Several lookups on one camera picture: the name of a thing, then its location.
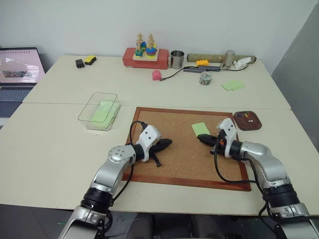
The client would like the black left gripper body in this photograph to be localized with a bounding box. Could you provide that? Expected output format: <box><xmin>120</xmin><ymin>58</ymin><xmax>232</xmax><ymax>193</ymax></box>
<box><xmin>148</xmin><ymin>139</ymin><xmax>163</xmax><ymax>158</ymax></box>

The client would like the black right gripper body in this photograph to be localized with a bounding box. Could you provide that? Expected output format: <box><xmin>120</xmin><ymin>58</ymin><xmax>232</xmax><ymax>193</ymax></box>
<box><xmin>210</xmin><ymin>133</ymin><xmax>226</xmax><ymax>155</ymax></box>

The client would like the single green sticky note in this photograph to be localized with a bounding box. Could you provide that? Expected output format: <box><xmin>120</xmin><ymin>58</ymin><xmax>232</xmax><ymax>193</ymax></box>
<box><xmin>191</xmin><ymin>122</ymin><xmax>209</xmax><ymax>137</ymax></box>

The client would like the brown wooden tray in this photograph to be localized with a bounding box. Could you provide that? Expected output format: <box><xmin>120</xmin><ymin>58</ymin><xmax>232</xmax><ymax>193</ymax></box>
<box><xmin>233</xmin><ymin>111</ymin><xmax>263</xmax><ymax>131</ymax></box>

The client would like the large green sticky note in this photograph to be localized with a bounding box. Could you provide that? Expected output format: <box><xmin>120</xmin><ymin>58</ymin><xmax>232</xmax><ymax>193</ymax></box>
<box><xmin>221</xmin><ymin>80</ymin><xmax>241</xmax><ymax>92</ymax></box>

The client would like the clear jar of pushpins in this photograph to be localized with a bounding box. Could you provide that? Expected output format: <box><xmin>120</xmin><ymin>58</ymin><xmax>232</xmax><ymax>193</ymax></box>
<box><xmin>199</xmin><ymin>71</ymin><xmax>213</xmax><ymax>86</ymax></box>

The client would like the clear plastic box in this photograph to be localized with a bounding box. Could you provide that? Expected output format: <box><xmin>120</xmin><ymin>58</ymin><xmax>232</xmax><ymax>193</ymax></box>
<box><xmin>78</xmin><ymin>92</ymin><xmax>122</xmax><ymax>131</ymax></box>

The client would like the red rectangular box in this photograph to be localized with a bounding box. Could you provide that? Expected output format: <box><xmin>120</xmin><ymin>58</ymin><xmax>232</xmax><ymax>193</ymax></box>
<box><xmin>122</xmin><ymin>47</ymin><xmax>169</xmax><ymax>71</ymax></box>

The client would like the wood framed cork board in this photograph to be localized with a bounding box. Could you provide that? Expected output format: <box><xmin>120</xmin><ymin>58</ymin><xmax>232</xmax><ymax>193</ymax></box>
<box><xmin>121</xmin><ymin>107</ymin><xmax>252</xmax><ymax>192</ymax></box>

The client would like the green sticky notes pile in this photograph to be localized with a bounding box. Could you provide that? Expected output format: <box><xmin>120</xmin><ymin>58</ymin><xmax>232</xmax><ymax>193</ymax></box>
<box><xmin>88</xmin><ymin>100</ymin><xmax>121</xmax><ymax>130</ymax></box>

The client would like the grey usb hub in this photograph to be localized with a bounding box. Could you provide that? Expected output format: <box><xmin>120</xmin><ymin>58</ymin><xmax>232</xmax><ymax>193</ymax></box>
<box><xmin>183</xmin><ymin>65</ymin><xmax>221</xmax><ymax>73</ymax></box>

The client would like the long brown cardboard tube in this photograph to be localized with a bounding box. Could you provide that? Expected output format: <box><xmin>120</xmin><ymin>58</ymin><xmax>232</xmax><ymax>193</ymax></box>
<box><xmin>187</xmin><ymin>53</ymin><xmax>257</xmax><ymax>63</ymax></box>

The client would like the shiny steel cylinder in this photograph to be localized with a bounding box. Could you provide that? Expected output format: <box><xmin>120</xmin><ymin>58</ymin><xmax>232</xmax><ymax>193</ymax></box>
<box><xmin>220</xmin><ymin>49</ymin><xmax>236</xmax><ymax>70</ymax></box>

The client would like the crumpled white tissue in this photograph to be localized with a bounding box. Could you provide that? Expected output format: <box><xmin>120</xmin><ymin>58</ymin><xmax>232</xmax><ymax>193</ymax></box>
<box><xmin>232</xmin><ymin>57</ymin><xmax>253</xmax><ymax>70</ymax></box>

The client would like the stainless steel mug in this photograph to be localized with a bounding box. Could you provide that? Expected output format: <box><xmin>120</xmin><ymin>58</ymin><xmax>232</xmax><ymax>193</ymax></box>
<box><xmin>170</xmin><ymin>50</ymin><xmax>185</xmax><ymax>70</ymax></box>

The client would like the open grey laptop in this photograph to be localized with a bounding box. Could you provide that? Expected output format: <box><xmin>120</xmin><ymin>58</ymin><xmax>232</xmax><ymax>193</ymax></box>
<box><xmin>0</xmin><ymin>47</ymin><xmax>46</xmax><ymax>118</ymax></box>

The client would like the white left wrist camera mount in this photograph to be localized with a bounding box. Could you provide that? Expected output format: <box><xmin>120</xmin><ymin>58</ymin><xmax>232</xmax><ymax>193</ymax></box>
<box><xmin>135</xmin><ymin>124</ymin><xmax>163</xmax><ymax>163</ymax></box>

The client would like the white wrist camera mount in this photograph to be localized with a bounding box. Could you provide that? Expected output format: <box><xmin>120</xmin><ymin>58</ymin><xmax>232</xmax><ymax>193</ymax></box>
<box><xmin>135</xmin><ymin>124</ymin><xmax>163</xmax><ymax>163</ymax></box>
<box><xmin>215</xmin><ymin>118</ymin><xmax>238</xmax><ymax>159</ymax></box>

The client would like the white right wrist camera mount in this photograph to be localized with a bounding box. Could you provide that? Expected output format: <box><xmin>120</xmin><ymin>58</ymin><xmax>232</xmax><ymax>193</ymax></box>
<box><xmin>215</xmin><ymin>118</ymin><xmax>238</xmax><ymax>159</ymax></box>

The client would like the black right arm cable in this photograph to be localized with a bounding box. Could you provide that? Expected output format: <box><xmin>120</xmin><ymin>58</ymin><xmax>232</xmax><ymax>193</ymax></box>
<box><xmin>213</xmin><ymin>138</ymin><xmax>278</xmax><ymax>234</ymax></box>

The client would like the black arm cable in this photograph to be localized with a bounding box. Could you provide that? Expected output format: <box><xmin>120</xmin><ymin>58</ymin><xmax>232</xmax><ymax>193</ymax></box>
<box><xmin>213</xmin><ymin>138</ymin><xmax>278</xmax><ymax>234</ymax></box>
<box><xmin>103</xmin><ymin>120</ymin><xmax>148</xmax><ymax>235</ymax></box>

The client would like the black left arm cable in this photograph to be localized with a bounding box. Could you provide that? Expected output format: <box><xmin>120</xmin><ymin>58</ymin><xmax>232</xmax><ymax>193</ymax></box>
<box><xmin>103</xmin><ymin>120</ymin><xmax>148</xmax><ymax>235</ymax></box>

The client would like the black usb hub cable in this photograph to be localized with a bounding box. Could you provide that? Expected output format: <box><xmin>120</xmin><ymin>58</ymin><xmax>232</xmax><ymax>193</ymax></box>
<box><xmin>159</xmin><ymin>66</ymin><xmax>191</xmax><ymax>82</ymax></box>

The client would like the wooden ring stacking toy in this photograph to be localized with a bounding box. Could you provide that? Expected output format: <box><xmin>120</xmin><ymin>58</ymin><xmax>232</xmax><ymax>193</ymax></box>
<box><xmin>132</xmin><ymin>32</ymin><xmax>159</xmax><ymax>62</ymax></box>

